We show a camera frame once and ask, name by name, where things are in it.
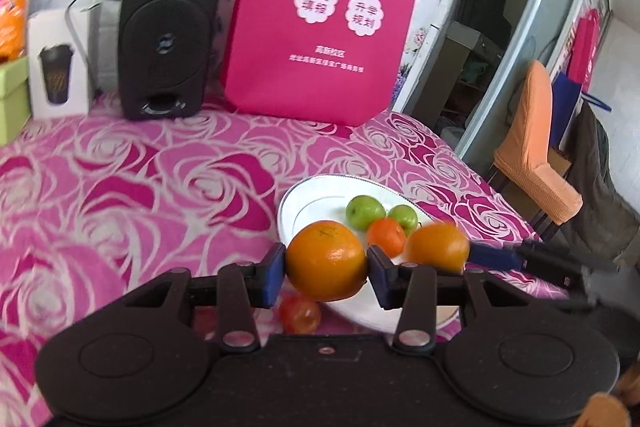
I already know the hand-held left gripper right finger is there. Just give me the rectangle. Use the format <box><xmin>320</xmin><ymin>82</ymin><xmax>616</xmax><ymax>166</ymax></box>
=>
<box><xmin>367</xmin><ymin>244</ymin><xmax>546</xmax><ymax>354</ymax></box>

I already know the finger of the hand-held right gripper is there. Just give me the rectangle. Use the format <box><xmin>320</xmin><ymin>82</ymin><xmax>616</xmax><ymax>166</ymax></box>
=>
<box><xmin>465</xmin><ymin>239</ymin><xmax>621</xmax><ymax>289</ymax></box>

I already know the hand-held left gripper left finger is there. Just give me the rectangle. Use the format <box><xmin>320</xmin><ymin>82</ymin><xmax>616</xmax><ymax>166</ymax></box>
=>
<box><xmin>120</xmin><ymin>243</ymin><xmax>287</xmax><ymax>354</ymax></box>

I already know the small orange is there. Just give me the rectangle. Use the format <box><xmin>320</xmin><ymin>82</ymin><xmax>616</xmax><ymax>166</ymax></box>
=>
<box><xmin>366</xmin><ymin>217</ymin><xmax>407</xmax><ymax>258</ymax></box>

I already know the green apple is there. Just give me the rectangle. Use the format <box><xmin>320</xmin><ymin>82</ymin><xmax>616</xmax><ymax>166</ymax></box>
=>
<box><xmin>387</xmin><ymin>205</ymin><xmax>419</xmax><ymax>230</ymax></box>
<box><xmin>346</xmin><ymin>195</ymin><xmax>387</xmax><ymax>229</ymax></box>

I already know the white plate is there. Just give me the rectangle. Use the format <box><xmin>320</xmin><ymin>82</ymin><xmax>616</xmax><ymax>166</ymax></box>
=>
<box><xmin>277</xmin><ymin>175</ymin><xmax>463</xmax><ymax>334</ymax></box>

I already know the red yellow apple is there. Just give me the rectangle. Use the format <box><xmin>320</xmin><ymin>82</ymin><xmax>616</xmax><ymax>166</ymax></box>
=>
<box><xmin>278</xmin><ymin>294</ymin><xmax>322</xmax><ymax>334</ymax></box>

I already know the dark cloth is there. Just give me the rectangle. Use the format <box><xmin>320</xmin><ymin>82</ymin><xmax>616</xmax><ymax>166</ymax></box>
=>
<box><xmin>555</xmin><ymin>102</ymin><xmax>640</xmax><ymax>268</ymax></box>

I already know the chair with orange cover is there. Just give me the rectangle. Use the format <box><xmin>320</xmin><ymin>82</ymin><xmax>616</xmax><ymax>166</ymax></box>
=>
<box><xmin>492</xmin><ymin>59</ymin><xmax>585</xmax><ymax>243</ymax></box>

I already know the hanging blue bag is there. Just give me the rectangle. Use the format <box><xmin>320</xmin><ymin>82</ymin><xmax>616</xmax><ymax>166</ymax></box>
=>
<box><xmin>550</xmin><ymin>69</ymin><xmax>583</xmax><ymax>148</ymax></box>

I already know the pink rose-print tablecloth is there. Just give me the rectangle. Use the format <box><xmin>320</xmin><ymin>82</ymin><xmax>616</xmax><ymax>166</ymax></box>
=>
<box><xmin>0</xmin><ymin>92</ymin><xmax>551</xmax><ymax>427</ymax></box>

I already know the pink printed bag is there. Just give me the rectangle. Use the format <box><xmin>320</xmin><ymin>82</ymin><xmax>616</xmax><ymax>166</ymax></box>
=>
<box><xmin>220</xmin><ymin>0</ymin><xmax>429</xmax><ymax>128</ymax></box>

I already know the sliding wardrobe door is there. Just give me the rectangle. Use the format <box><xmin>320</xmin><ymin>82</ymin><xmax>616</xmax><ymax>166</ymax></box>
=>
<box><xmin>400</xmin><ymin>0</ymin><xmax>616</xmax><ymax>168</ymax></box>

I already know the hanging pink bag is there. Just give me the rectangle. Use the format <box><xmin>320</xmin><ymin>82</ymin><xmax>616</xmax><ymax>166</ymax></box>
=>
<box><xmin>565</xmin><ymin>7</ymin><xmax>603</xmax><ymax>88</ymax></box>

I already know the black speaker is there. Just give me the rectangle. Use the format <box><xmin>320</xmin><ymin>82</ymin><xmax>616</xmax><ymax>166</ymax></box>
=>
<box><xmin>117</xmin><ymin>0</ymin><xmax>223</xmax><ymax>122</ymax></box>

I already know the white box with cup print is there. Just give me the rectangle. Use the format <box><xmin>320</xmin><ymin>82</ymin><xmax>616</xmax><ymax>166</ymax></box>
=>
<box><xmin>26</xmin><ymin>4</ymin><xmax>93</xmax><ymax>118</ymax></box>

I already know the green cardboard box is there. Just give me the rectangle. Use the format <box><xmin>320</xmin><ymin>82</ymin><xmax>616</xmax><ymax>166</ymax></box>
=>
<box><xmin>0</xmin><ymin>56</ymin><xmax>32</xmax><ymax>146</ymax></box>

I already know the black cable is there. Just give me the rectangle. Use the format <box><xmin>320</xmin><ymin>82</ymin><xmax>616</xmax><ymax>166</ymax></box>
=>
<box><xmin>65</xmin><ymin>0</ymin><xmax>121</xmax><ymax>92</ymax></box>

